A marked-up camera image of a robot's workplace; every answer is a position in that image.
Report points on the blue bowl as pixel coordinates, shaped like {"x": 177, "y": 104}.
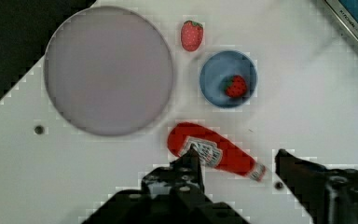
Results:
{"x": 218, "y": 68}

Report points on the pink strawberry on table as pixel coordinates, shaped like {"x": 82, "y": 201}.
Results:
{"x": 191, "y": 35}

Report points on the red strawberry in bowl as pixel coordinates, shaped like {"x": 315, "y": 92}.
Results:
{"x": 235, "y": 86}

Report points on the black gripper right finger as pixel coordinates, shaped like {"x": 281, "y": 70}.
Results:
{"x": 330, "y": 196}

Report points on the grey round plate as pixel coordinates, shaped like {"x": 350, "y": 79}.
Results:
{"x": 108, "y": 71}

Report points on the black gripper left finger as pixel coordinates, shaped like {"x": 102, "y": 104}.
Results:
{"x": 168, "y": 195}

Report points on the red plush ketchup bottle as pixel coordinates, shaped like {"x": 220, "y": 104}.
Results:
{"x": 214, "y": 150}

